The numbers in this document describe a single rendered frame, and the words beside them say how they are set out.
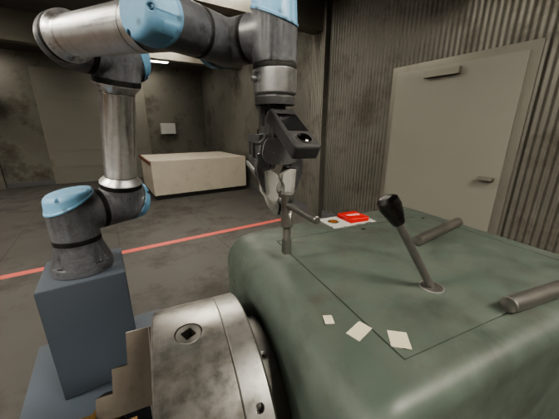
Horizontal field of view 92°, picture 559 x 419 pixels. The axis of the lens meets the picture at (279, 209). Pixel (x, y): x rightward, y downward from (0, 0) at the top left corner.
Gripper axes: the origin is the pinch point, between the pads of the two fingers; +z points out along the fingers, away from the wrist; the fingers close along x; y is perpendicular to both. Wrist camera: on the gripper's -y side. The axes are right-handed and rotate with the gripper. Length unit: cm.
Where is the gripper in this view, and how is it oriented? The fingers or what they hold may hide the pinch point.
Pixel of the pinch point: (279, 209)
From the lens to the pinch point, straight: 51.3
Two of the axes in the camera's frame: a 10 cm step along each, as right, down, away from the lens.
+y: -4.1, -2.7, 8.7
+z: 0.0, 9.6, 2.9
